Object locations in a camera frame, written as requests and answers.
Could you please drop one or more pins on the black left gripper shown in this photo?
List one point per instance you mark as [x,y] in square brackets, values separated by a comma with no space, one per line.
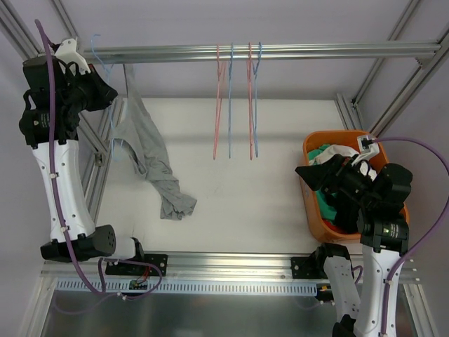
[90,93]

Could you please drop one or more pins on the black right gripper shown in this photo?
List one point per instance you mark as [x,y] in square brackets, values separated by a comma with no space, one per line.
[332,174]

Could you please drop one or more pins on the green tank top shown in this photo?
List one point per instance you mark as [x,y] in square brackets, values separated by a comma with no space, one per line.
[316,157]

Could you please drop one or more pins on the grey tank top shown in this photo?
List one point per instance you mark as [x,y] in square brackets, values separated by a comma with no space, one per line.
[141,140]

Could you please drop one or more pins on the pink hanger of green top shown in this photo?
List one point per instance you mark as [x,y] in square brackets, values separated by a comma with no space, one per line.
[250,101]

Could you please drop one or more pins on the pink hanger of white top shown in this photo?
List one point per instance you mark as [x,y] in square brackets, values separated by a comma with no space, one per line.
[218,102]

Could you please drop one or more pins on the black tank top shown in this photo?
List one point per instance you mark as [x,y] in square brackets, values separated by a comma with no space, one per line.
[347,211]

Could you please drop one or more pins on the blue hanger of grey top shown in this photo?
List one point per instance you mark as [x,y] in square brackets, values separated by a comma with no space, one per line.
[107,70]

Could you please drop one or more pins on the red tank top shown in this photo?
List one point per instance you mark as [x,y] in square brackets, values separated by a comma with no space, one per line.
[331,226]

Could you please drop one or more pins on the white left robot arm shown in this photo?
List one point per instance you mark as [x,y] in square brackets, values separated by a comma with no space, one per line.
[58,92]

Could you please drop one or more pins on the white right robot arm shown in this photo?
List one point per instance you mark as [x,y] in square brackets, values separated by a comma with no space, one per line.
[371,311]

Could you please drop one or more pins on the orange plastic laundry basket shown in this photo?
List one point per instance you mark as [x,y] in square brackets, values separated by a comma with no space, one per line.
[315,196]

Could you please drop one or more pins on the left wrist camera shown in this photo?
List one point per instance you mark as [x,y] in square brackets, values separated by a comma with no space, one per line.
[67,52]

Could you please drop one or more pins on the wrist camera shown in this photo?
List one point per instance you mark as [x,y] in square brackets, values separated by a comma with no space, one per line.
[67,52]
[368,149]

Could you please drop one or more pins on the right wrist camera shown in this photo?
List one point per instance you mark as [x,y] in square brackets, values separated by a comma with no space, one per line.
[368,149]

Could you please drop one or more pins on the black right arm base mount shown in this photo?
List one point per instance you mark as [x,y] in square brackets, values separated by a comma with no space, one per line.
[304,268]

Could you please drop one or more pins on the aluminium hanging rail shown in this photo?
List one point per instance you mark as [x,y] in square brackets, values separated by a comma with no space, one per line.
[203,53]

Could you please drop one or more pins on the aluminium table edge rail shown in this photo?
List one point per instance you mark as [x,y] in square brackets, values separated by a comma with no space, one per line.
[250,267]

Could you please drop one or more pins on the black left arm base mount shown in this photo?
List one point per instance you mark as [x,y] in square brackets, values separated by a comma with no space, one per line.
[148,263]

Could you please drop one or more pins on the white slotted cable duct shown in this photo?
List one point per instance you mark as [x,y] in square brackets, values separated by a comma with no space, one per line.
[212,287]

